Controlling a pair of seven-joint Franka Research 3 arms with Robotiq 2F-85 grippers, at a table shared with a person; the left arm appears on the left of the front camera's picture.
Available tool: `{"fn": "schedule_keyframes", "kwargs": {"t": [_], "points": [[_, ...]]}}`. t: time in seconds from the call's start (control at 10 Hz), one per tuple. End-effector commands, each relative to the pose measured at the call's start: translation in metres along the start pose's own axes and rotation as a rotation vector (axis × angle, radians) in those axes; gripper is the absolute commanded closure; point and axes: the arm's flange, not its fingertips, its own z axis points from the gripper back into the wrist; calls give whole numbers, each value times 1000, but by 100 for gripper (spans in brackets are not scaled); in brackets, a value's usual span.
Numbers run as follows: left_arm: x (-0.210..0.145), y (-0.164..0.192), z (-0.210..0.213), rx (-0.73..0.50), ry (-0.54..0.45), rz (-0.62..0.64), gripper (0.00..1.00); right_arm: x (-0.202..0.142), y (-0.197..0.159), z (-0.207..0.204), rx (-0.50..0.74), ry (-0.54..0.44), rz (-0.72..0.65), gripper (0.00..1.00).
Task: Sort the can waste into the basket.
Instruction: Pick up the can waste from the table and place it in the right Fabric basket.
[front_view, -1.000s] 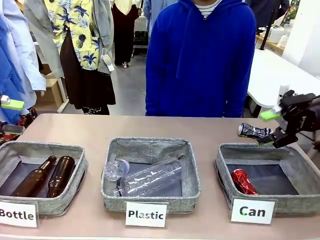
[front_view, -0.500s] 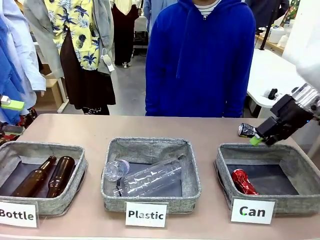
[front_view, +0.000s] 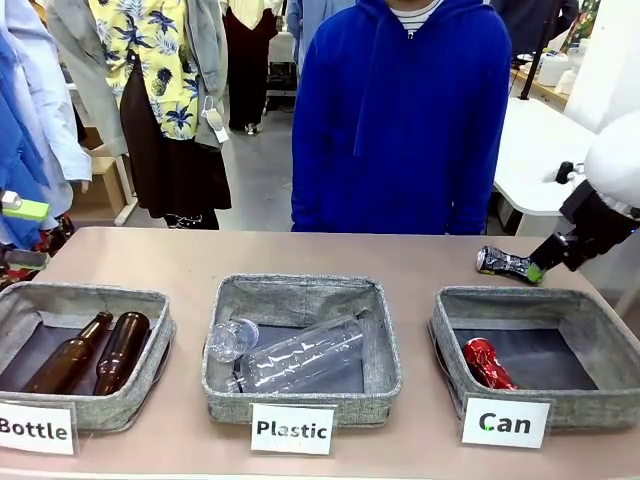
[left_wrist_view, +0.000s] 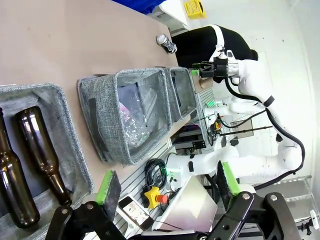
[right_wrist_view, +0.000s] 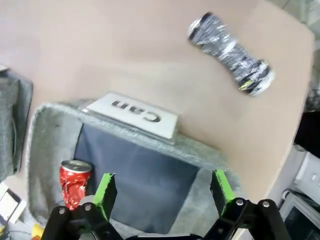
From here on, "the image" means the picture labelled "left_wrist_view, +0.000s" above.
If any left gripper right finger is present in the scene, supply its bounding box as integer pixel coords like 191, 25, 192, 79
209, 161, 294, 240

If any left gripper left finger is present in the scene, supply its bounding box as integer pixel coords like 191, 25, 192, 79
44, 169, 123, 240

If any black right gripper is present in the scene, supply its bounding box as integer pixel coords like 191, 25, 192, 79
191, 57, 229, 83

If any clear bottle with pink label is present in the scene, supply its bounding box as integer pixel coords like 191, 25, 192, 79
119, 102, 156, 148

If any brown glass bottle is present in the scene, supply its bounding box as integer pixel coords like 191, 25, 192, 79
0, 107, 41, 229
15, 105, 73, 207

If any crushed black can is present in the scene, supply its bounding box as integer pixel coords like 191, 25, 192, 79
156, 34, 178, 54

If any grey basket with can sign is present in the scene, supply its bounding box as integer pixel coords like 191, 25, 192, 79
163, 66, 200, 123

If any grey basket with bottle sign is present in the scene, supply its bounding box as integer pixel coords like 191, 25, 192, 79
0, 83, 95, 240

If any grey basket with plastic sign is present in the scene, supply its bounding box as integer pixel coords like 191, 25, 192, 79
76, 67, 173, 167

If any person in black clothing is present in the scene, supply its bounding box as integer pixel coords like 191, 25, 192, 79
171, 24, 259, 69

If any smartphone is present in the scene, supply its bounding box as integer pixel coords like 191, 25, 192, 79
117, 196, 154, 231

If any yellow emergency stop box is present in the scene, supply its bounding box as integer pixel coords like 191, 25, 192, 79
142, 186, 169, 210

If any black tripod rod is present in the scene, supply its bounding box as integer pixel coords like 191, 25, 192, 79
219, 125, 274, 138

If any yellow plastic crate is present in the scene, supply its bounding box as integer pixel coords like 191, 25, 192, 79
184, 0, 208, 19

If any white side table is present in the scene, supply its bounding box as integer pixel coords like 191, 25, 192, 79
149, 0, 188, 27

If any person in blue hoodie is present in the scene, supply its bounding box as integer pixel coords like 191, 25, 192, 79
129, 0, 167, 13

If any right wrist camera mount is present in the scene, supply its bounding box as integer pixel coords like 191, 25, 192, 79
218, 49, 236, 62

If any coiled black cable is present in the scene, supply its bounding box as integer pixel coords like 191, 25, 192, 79
144, 158, 168, 188

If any black metal bracket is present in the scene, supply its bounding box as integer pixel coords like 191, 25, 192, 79
191, 140, 206, 151

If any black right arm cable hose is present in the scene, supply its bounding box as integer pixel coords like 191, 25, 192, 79
223, 74, 306, 176

